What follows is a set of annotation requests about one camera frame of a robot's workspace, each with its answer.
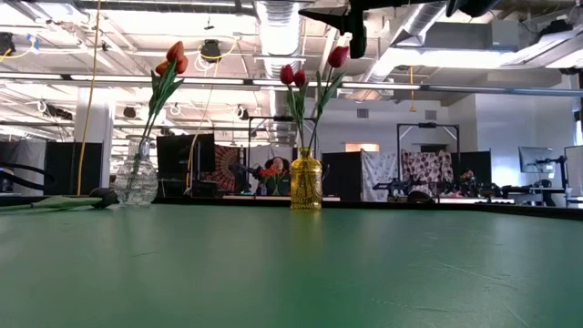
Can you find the white pillar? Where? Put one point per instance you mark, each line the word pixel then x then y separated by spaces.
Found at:
pixel 102 123

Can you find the floral patterned cloth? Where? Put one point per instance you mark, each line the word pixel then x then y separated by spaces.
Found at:
pixel 428 166

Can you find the clear glass vase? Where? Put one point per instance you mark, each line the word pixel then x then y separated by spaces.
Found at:
pixel 136 182

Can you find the green table mat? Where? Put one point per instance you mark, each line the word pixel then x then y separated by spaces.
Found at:
pixel 319 264

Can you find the computer monitor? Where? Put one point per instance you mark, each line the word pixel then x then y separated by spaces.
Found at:
pixel 536 159
pixel 575 171

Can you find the smooth silver ceiling duct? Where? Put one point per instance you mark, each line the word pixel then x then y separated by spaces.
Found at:
pixel 423 23

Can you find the mandala tapestry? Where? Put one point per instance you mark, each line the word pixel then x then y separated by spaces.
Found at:
pixel 225 161

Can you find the black divider panel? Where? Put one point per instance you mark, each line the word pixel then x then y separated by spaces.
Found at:
pixel 341 177
pixel 64 168
pixel 473 159

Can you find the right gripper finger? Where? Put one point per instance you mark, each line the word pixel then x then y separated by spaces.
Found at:
pixel 357 27

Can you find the white patterned cloth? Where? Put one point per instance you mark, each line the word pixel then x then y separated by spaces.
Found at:
pixel 378 173

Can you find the black tulip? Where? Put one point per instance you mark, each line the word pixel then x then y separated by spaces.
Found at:
pixel 105 197

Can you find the red tulip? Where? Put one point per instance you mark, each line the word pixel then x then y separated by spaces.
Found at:
pixel 299 78
pixel 287 74
pixel 338 56

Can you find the yellow glass vase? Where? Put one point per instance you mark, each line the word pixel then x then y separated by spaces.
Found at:
pixel 306 182

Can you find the person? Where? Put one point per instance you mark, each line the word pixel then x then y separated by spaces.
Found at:
pixel 278 164

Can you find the orange tulip bunch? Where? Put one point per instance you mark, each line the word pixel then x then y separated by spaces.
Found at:
pixel 269 173

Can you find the long ceiling light strip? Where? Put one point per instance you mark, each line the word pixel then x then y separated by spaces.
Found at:
pixel 387 85

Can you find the small domed object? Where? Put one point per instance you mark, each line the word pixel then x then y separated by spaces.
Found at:
pixel 420 198

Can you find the ribbed silver ceiling duct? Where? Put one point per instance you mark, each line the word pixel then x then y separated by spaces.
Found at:
pixel 280 36

